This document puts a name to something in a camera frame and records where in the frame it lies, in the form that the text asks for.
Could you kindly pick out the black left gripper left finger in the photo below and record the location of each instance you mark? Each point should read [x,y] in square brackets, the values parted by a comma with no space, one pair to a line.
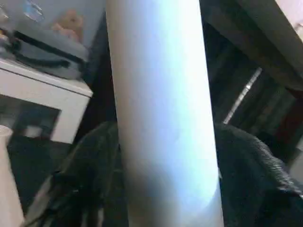
[90,170]

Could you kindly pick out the white plastic table leg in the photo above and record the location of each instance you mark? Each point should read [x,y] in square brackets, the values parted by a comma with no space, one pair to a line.
[163,106]

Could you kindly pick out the beige plush toy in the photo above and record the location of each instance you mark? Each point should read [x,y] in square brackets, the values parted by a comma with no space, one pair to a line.
[69,22]

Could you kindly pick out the grey bag with black trim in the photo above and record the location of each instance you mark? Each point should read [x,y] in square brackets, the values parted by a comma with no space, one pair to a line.
[47,56]

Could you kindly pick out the metal chair leg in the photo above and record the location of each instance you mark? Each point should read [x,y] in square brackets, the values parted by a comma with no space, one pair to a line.
[243,94]

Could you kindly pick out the black work mat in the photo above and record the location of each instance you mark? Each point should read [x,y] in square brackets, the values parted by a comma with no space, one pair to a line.
[33,160]

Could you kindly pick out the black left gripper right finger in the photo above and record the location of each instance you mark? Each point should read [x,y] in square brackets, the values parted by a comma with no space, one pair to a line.
[255,179]

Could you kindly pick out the white glass-door cabinet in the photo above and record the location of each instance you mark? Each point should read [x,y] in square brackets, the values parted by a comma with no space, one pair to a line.
[35,89]

